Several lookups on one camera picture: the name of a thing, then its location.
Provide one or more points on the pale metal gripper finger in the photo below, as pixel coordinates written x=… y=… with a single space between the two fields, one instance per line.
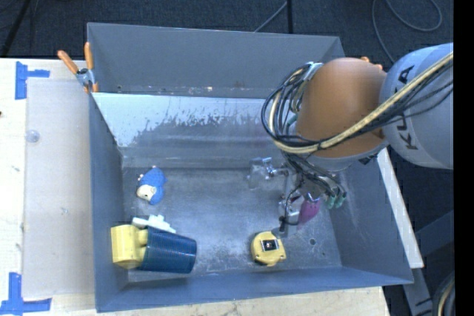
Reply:
x=287 y=224
x=288 y=205

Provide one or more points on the purple pointed thing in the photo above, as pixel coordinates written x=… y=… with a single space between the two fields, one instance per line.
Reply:
x=309 y=212

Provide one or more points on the yellow tape measure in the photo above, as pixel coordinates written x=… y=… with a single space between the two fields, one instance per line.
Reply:
x=267 y=248

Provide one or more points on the clear glass thing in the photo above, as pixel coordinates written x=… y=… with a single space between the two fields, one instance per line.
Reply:
x=259 y=172

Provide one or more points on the grey metal bin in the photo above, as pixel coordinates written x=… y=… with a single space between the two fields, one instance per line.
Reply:
x=222 y=211

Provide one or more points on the dark blue ribbed cup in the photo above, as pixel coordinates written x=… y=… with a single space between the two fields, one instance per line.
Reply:
x=170 y=251

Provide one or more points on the white plastic toy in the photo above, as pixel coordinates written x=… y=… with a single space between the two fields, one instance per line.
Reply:
x=153 y=222

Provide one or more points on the blue toy animal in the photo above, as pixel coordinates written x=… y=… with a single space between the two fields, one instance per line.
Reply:
x=155 y=183

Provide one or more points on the yellow plastic block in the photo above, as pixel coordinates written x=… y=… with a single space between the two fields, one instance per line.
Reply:
x=126 y=246

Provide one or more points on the small clear dome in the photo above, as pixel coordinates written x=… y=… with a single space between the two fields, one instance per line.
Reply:
x=32 y=135

